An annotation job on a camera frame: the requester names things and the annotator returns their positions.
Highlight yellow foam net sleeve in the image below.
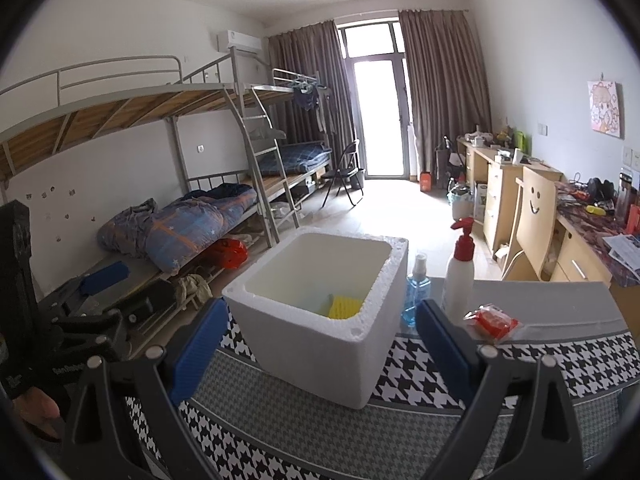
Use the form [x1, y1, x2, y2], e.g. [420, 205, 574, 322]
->
[328, 295, 363, 320]

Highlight person's left hand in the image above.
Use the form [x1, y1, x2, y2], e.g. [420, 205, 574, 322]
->
[13, 387, 61, 441]

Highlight red snack packet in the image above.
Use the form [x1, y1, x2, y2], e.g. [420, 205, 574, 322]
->
[463, 304, 522, 344]

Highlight white pump lotion bottle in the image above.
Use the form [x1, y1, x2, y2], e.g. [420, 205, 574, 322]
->
[442, 217, 475, 325]

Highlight blue plaid quilt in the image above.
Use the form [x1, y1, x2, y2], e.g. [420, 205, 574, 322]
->
[96, 183, 257, 275]

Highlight blue spray bottle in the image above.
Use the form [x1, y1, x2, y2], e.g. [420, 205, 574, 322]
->
[401, 254, 431, 327]

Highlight houndstooth tablecloth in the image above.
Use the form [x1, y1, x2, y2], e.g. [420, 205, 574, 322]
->
[178, 281, 639, 479]

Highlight white styrofoam box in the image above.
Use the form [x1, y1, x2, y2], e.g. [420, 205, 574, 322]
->
[222, 228, 409, 410]

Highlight red plastic bag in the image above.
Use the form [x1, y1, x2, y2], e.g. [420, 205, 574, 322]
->
[205, 238, 248, 270]

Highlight white bucket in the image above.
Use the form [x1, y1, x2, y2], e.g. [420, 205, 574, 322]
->
[447, 183, 474, 221]

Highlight wooden desk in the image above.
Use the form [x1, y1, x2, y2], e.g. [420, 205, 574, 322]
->
[458, 140, 639, 336]

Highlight wooden smiley chair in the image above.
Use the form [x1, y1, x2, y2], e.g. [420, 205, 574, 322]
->
[502, 168, 556, 281]

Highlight metal bunk bed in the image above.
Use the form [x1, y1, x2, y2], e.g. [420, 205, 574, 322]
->
[1, 51, 302, 307]

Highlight orange floor object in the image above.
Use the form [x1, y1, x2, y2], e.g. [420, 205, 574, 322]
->
[419, 171, 433, 193]

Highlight papers on desk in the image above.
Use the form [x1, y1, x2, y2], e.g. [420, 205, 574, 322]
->
[603, 234, 640, 276]

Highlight black folding chair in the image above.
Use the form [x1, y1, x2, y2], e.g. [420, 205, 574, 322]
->
[321, 139, 364, 207]

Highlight white air conditioner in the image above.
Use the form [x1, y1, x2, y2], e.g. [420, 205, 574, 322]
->
[217, 29, 262, 54]

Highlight left brown curtain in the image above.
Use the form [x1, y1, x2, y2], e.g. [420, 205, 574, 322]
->
[268, 21, 356, 166]

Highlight brown curtain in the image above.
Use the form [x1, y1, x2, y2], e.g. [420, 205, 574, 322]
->
[398, 10, 491, 174]
[268, 21, 356, 166]

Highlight right brown curtain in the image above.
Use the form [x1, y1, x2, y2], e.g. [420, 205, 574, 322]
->
[398, 10, 491, 174]

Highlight anime wall picture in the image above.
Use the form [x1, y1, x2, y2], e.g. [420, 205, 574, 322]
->
[588, 79, 623, 139]

